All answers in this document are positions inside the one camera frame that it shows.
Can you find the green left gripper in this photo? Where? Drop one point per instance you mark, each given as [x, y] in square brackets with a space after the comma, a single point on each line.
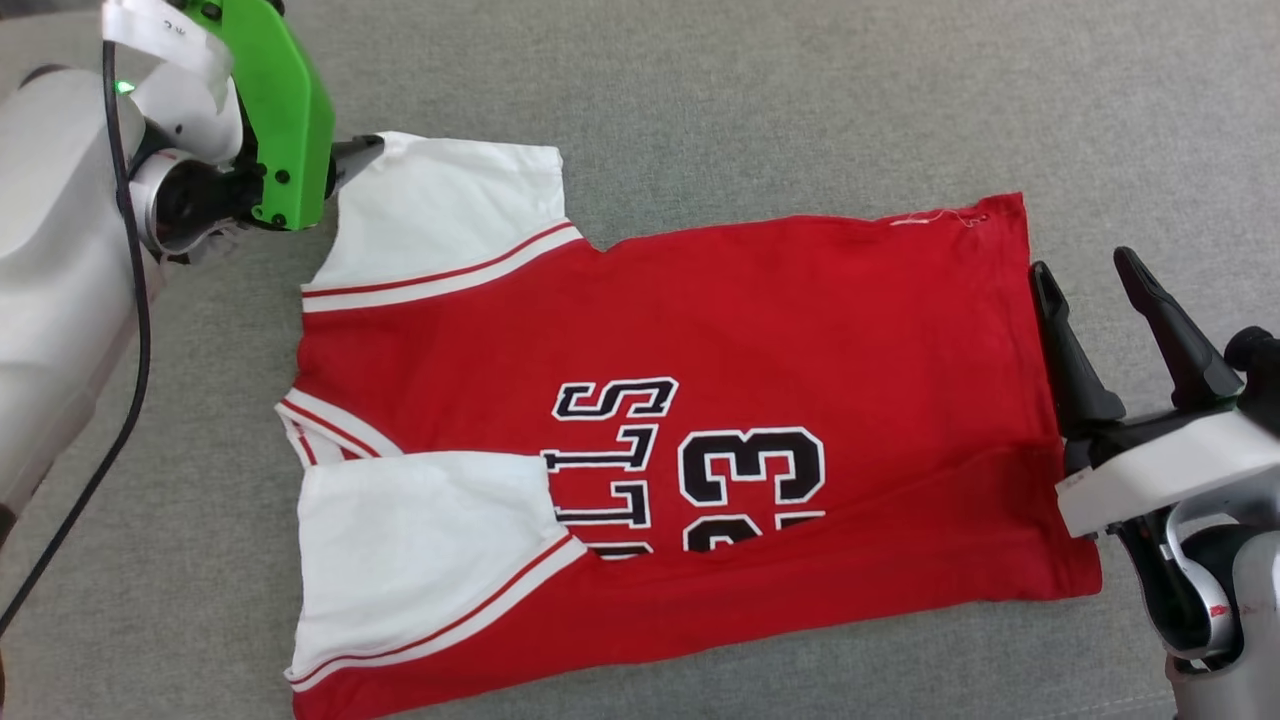
[290, 120]

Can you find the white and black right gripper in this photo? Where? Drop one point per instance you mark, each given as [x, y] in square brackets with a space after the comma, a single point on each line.
[1160, 470]

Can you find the red and white basketball jersey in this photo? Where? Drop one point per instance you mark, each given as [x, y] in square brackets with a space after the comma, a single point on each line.
[800, 330]

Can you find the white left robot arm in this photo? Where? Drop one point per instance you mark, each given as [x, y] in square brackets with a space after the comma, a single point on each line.
[50, 250]

